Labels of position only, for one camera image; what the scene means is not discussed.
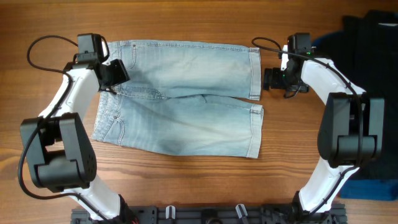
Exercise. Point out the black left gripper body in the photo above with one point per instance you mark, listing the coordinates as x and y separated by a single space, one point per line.
117 74

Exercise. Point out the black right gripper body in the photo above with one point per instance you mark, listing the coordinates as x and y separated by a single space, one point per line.
282 79

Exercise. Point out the light blue denim shorts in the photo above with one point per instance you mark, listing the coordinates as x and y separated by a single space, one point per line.
184 99

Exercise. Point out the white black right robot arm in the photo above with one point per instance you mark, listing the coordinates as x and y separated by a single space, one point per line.
351 129

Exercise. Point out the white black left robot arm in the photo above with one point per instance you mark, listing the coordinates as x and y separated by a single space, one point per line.
58 159

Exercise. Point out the dark navy shirt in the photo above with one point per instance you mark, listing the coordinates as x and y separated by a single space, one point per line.
365 51

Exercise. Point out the blue cloth under pile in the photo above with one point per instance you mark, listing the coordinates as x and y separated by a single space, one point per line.
371 189

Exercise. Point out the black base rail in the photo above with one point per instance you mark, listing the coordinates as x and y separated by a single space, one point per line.
265 214

